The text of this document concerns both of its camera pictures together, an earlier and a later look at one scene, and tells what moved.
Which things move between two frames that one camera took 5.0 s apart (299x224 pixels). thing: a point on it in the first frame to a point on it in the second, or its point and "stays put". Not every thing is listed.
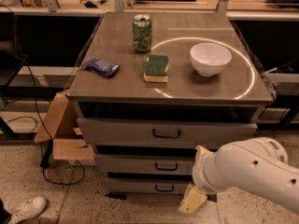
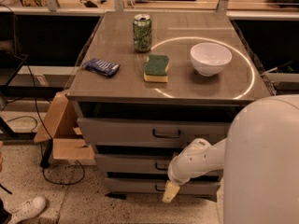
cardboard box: x=60 y=125 stays put
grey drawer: x=145 y=162 stays put
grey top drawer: x=141 y=132 stays put
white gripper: x=202 y=175 to x=177 y=174
